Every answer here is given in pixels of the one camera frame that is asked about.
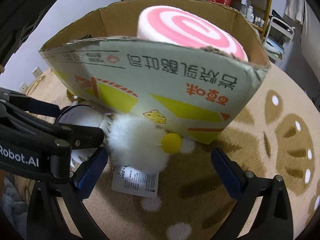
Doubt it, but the white wall socket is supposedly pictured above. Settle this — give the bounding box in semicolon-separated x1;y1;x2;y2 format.
19;82;28;94
32;67;43;78

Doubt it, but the white fluffy plush keychain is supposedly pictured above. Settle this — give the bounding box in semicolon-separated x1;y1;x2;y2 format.
106;115;182;198

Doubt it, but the open cardboard box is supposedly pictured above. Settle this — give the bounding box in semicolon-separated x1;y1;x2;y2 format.
39;0;270;144

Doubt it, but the cream office chair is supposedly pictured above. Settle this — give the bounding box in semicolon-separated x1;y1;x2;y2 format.
301;1;319;68

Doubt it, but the wooden bookshelf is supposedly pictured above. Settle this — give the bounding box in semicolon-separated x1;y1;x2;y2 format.
230;0;272;40

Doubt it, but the white utility cart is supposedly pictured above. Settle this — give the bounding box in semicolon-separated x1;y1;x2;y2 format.
263;16;295;67

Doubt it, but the purple white plush toy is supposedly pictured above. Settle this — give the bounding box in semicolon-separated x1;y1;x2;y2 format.
56;105;112;169

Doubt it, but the pink swirl roll pillow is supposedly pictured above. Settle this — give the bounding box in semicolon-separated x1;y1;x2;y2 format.
137;5;248;62

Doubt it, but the beige patterned blanket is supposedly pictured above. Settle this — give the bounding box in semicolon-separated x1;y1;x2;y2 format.
15;66;319;239

